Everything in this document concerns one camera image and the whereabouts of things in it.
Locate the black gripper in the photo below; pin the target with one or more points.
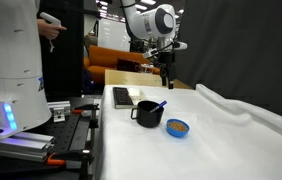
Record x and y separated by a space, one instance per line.
166 58

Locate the grey pen with blue cap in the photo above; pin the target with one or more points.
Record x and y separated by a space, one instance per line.
158 106

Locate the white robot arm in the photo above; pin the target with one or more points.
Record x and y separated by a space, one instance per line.
23 103

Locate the person's hand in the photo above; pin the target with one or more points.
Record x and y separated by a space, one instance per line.
49 31

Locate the blue bowl of cereal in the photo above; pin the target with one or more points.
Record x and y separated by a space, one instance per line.
177 128

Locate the white whiteboard panel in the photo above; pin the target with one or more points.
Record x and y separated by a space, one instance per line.
113 35

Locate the orange sofa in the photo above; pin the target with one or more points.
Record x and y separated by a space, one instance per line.
100 59

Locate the dark grey curtain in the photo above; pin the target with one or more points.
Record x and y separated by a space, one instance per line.
234 48

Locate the white tablecloth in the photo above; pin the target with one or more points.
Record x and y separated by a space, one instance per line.
227 140

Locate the black perforated mounting board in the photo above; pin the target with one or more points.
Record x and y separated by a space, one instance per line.
71 134

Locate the white handheld controller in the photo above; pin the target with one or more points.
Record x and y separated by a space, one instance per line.
51 20

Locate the black cup with handle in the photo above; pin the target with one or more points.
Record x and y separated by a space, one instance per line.
144 115

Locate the orange handled clamp far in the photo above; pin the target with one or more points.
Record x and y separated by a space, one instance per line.
88 111

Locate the orange handled clamp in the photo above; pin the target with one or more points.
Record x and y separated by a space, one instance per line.
84 156
88 111

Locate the small aluminium bracket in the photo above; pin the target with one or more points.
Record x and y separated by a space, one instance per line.
60 110

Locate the orange handled clamp near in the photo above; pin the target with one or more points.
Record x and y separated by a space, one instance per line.
84 156

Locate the aluminium extrusion rail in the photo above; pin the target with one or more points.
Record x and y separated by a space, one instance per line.
27 146

